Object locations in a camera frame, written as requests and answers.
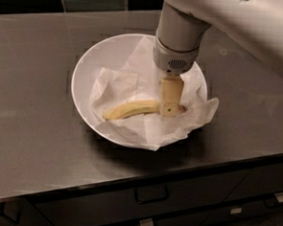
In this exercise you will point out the white label middle drawer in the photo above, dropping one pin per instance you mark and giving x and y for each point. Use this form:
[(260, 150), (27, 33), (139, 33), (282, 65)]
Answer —
[(236, 211)]

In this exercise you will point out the black upper drawer front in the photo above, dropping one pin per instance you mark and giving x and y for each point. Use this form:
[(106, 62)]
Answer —
[(101, 209)]

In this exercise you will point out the white label right drawer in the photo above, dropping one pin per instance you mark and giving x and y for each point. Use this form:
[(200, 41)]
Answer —
[(279, 197)]

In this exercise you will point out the crumpled white paper sheet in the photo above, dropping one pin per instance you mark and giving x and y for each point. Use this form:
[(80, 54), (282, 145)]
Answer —
[(136, 82)]

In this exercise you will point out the black drawer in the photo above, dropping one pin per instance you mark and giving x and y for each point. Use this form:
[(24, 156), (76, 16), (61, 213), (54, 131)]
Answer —
[(262, 180), (101, 209), (211, 215)]

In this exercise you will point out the black lower drawer front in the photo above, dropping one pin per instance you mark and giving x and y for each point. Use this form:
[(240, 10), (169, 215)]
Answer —
[(211, 215)]

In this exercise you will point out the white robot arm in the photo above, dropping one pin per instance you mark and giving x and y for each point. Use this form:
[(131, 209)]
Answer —
[(256, 25)]

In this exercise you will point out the black drawer handle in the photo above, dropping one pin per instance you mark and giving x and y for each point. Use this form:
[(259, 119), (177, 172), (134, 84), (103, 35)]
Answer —
[(148, 195)]

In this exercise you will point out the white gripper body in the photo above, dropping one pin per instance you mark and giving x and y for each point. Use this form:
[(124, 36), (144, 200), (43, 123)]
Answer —
[(173, 59)]

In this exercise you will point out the white label on drawer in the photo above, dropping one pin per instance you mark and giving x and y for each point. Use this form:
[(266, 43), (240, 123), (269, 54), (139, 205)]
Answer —
[(146, 222)]

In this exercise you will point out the white label drawer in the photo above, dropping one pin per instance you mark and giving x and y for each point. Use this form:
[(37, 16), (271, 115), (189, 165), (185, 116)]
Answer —
[(236, 211), (279, 197)]

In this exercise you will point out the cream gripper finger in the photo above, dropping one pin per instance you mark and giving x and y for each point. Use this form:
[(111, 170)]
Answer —
[(170, 89)]

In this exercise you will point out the yellow banana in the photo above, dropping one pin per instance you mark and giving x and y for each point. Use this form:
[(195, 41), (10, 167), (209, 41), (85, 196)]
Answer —
[(129, 109)]

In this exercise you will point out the large white bowl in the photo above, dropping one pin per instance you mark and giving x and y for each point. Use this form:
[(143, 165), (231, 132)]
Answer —
[(112, 54)]

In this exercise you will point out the black left cabinet handle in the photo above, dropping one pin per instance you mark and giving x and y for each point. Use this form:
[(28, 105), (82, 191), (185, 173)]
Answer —
[(10, 211)]

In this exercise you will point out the black right drawer front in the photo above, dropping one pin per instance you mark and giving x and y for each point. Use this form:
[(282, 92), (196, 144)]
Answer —
[(262, 180)]

